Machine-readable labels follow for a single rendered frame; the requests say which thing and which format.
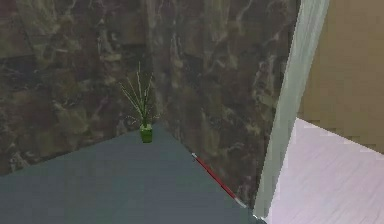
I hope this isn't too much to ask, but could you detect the red and white stick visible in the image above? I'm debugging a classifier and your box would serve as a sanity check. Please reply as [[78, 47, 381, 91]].
[[190, 152, 248, 210]]

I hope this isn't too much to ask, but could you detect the green potted house plant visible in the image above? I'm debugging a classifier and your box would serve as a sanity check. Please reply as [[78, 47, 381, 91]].
[[119, 61, 161, 144]]

